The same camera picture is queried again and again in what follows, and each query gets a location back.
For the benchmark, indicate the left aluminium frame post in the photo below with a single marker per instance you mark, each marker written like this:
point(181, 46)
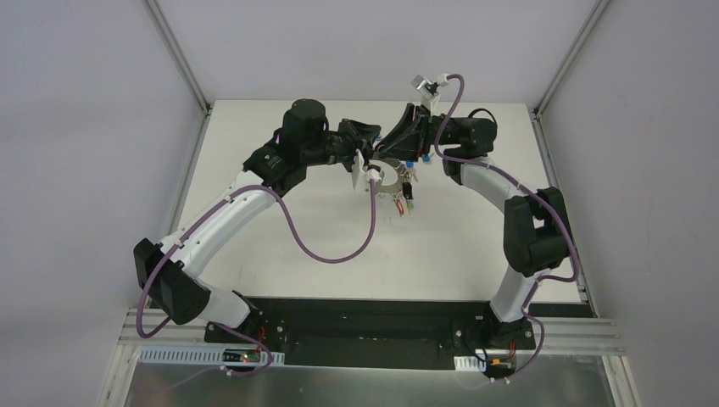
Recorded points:
point(173, 47)

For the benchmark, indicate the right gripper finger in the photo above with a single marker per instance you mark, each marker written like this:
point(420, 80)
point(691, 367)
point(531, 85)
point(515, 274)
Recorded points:
point(403, 152)
point(404, 132)

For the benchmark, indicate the white cable duct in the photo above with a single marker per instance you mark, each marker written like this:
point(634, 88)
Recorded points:
point(184, 355)
point(469, 363)

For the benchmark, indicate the metal keyring with keys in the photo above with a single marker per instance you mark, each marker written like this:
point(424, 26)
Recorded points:
point(397, 185)

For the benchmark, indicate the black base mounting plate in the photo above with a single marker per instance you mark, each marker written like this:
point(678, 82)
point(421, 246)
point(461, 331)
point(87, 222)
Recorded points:
point(382, 334)

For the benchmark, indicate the left white cable duct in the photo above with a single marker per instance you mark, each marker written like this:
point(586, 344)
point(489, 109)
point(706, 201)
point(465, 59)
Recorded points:
point(184, 355)

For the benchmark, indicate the right white cable duct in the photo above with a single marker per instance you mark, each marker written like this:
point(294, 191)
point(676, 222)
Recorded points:
point(469, 363)

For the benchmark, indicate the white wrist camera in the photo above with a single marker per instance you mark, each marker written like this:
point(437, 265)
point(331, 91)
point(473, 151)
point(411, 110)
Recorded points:
point(362, 176)
point(429, 90)

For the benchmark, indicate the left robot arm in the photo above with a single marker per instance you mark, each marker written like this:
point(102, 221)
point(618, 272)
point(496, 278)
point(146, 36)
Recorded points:
point(168, 271)

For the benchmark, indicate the right aluminium frame post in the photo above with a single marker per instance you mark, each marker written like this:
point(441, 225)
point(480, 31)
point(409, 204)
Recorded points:
point(579, 42)

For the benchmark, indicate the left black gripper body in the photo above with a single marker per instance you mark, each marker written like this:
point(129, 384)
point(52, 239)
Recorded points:
point(348, 136)

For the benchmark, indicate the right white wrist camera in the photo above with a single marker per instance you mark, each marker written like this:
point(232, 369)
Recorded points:
point(429, 90)

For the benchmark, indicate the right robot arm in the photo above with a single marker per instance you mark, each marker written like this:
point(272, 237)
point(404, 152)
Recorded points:
point(535, 230)

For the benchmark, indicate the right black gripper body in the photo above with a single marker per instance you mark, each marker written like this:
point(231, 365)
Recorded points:
point(420, 130)

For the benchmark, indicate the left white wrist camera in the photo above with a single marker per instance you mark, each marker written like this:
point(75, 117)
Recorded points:
point(362, 176)

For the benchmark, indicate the aluminium frame post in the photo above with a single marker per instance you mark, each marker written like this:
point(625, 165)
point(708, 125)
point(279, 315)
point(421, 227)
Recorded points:
point(173, 47)
point(579, 42)

